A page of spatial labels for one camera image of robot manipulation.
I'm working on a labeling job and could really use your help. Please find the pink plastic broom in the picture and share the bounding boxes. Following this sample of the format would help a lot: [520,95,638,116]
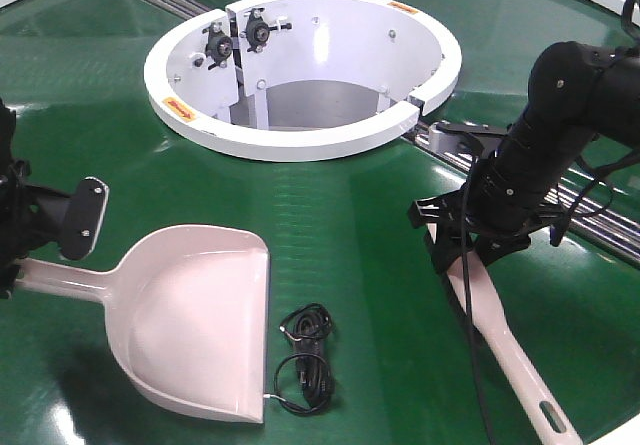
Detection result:
[424,222,584,445]

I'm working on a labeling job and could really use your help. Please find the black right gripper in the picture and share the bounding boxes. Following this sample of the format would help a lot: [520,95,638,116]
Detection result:
[407,192,564,274]

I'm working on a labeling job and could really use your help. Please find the orange rear warning sticker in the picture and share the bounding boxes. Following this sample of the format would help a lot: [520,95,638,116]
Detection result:
[387,1,419,15]

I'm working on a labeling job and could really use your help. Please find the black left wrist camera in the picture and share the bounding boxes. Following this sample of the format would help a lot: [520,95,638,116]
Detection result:
[27,177,109,260]

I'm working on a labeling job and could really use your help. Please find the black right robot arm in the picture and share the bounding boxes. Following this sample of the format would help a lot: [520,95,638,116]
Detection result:
[408,41,639,273]

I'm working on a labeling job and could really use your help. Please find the orange arrow warning sticker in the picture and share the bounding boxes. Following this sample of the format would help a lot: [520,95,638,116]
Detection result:
[163,97,197,122]

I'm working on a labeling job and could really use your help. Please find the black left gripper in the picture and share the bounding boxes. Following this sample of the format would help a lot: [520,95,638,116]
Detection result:
[1,159,55,299]

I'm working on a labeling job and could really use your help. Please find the black bearing mount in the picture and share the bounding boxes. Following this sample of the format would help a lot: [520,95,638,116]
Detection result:
[241,7,293,53]
[203,22,233,70]

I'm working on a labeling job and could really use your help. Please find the pink plastic dustpan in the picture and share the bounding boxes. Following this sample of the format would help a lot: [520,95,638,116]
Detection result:
[16,224,270,424]

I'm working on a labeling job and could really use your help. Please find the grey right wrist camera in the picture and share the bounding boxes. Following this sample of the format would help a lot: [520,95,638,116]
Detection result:
[428,121,507,158]

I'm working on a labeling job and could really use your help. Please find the right black bearing mount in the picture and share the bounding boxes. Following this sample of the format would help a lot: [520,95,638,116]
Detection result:
[241,7,293,53]

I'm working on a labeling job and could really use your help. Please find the right steel conveyor rollers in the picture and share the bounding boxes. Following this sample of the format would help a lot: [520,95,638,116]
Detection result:
[403,121,639,267]

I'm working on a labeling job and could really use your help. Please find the white inner conveyor ring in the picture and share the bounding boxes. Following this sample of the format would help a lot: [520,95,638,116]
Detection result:
[143,0,462,163]

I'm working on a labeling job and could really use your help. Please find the green conveyor belt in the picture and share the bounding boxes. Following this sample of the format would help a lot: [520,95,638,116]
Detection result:
[1,0,639,444]

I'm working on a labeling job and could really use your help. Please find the left black bearing mount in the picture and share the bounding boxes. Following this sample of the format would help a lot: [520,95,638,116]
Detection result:
[203,22,233,70]

